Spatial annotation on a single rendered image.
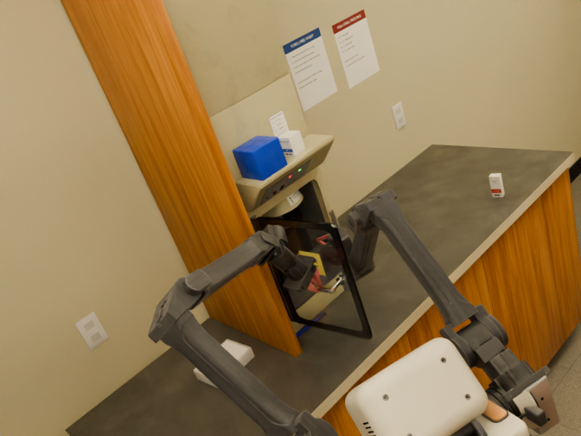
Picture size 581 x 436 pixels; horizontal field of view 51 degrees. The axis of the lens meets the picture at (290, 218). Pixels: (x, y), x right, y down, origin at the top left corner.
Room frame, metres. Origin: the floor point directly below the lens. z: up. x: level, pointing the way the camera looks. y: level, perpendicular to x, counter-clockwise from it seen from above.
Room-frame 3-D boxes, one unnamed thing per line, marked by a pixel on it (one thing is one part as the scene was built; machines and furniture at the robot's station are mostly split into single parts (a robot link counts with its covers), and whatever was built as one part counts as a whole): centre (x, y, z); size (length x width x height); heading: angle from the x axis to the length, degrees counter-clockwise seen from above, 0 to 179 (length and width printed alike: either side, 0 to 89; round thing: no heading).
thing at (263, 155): (1.64, 0.02, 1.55); 0.10 x 0.10 x 0.09; 34
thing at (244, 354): (1.60, 0.36, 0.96); 0.16 x 0.12 x 0.04; 130
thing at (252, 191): (1.69, -0.05, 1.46); 0.32 x 0.12 x 0.10; 124
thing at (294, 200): (1.83, 0.02, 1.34); 0.18 x 0.18 x 0.05
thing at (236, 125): (1.84, 0.06, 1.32); 0.32 x 0.25 x 0.77; 124
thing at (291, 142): (1.71, -0.08, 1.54); 0.05 x 0.05 x 0.06; 39
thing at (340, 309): (1.52, 0.00, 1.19); 0.30 x 0.01 x 0.40; 42
